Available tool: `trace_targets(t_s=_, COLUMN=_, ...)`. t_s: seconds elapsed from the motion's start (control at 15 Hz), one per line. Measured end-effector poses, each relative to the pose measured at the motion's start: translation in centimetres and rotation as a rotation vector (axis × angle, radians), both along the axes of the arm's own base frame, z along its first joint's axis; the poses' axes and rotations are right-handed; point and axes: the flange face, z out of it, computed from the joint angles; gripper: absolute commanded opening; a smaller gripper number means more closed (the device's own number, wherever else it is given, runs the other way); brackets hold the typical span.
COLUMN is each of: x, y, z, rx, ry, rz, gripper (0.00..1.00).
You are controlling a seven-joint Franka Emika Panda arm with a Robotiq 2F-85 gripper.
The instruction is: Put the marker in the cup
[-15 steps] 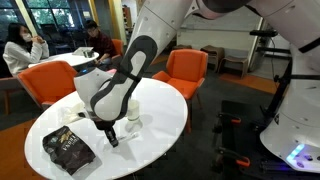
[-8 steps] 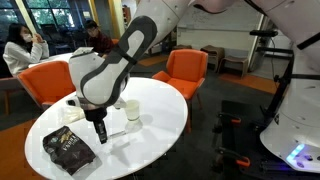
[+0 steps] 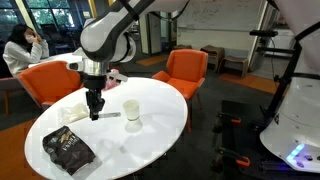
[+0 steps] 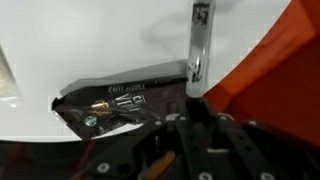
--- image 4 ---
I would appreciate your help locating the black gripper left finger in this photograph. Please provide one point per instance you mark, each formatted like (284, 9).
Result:
(193, 150)

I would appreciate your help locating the translucent plastic cup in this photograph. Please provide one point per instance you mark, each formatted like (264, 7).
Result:
(7, 78)

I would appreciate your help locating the dark coffee bag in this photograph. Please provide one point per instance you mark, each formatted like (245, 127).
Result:
(116, 106)

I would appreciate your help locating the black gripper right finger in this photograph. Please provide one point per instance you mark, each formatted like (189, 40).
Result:
(243, 150)

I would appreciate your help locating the orange chair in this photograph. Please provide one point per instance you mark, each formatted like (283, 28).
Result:
(276, 76)

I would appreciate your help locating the white marker with black cap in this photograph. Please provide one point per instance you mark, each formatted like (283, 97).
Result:
(200, 50)

